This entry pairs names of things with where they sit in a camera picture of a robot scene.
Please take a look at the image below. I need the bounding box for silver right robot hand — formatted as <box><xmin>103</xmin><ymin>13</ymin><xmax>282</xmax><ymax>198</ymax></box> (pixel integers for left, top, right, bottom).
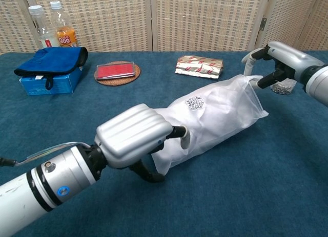
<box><xmin>242</xmin><ymin>41</ymin><xmax>326</xmax><ymax>91</ymax></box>

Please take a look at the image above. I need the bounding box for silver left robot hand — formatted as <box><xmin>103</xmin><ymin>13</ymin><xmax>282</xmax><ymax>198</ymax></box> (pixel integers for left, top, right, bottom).
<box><xmin>94</xmin><ymin>103</ymin><xmax>190</xmax><ymax>183</ymax></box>

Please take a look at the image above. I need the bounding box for translucent white plastic bag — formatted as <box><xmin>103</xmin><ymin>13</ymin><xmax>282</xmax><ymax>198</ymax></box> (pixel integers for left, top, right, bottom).
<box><xmin>150</xmin><ymin>74</ymin><xmax>269</xmax><ymax>176</ymax></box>

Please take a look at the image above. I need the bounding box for white garment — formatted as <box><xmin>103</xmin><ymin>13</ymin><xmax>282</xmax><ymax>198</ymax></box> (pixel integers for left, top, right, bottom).
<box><xmin>163</xmin><ymin>78</ymin><xmax>259</xmax><ymax>158</ymax></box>

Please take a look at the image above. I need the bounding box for small clear round jar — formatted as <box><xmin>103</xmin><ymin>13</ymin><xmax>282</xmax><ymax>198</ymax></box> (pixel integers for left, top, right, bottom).
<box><xmin>271</xmin><ymin>78</ymin><xmax>295</xmax><ymax>96</ymax></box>

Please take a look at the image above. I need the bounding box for red card on coaster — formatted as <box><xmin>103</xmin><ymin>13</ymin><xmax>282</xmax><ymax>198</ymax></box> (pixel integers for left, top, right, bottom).
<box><xmin>94</xmin><ymin>60</ymin><xmax>141</xmax><ymax>86</ymax></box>

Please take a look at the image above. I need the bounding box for clear case with red insert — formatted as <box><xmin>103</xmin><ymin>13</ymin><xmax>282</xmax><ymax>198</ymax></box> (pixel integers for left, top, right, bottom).
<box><xmin>95</xmin><ymin>62</ymin><xmax>136</xmax><ymax>81</ymax></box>

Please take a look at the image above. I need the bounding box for blue cardboard box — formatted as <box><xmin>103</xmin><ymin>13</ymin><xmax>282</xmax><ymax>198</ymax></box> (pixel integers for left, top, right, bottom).
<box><xmin>19</xmin><ymin>67</ymin><xmax>84</xmax><ymax>96</ymax></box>

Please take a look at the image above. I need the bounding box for woven folding screen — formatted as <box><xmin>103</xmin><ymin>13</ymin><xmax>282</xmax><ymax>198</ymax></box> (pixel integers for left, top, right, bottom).
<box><xmin>0</xmin><ymin>0</ymin><xmax>328</xmax><ymax>53</ymax></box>

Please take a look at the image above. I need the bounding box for blue towel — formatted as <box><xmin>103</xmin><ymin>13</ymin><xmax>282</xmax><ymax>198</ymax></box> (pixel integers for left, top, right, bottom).
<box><xmin>14</xmin><ymin>47</ymin><xmax>89</xmax><ymax>91</ymax></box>

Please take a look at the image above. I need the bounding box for orange juice bottle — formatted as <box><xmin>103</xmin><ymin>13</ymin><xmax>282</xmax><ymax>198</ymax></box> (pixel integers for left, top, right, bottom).
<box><xmin>50</xmin><ymin>1</ymin><xmax>79</xmax><ymax>48</ymax></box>

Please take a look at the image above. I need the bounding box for blue felt table cover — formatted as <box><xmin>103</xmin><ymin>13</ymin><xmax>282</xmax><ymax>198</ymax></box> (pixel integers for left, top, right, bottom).
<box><xmin>0</xmin><ymin>50</ymin><xmax>328</xmax><ymax>237</ymax></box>

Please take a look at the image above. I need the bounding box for clear water bottle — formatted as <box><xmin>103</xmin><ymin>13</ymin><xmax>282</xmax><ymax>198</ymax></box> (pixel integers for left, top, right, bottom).
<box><xmin>28</xmin><ymin>5</ymin><xmax>59</xmax><ymax>49</ymax></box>

